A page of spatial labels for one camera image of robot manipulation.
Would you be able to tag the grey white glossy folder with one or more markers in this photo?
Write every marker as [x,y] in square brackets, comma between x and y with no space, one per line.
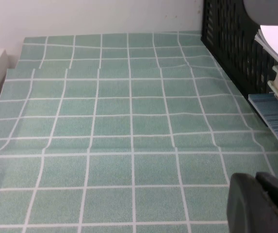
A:
[269,12]

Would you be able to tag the black mesh book holder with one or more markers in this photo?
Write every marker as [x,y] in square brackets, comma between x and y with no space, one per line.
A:
[226,36]

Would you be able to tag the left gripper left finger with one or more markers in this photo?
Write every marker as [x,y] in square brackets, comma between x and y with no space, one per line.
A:
[248,208]

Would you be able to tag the green checkered tablecloth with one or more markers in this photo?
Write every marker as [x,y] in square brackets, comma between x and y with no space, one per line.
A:
[129,145]

